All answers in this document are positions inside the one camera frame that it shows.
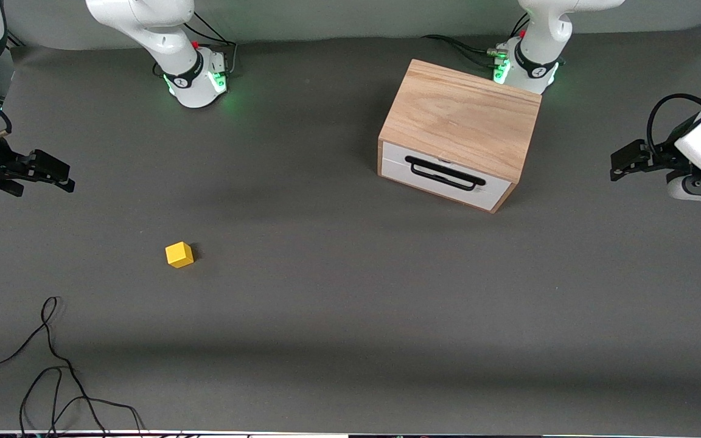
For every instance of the wooden drawer cabinet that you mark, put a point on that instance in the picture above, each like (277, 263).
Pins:
(460, 115)

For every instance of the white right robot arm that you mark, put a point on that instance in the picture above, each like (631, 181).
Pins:
(162, 36)

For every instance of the dark grey table mat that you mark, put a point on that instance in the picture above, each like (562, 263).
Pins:
(326, 304)

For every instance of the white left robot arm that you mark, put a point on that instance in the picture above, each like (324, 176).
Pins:
(536, 42)

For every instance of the yellow wooden cube block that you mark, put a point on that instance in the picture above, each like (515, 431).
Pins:
(179, 255)

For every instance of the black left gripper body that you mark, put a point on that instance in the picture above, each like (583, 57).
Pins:
(666, 152)

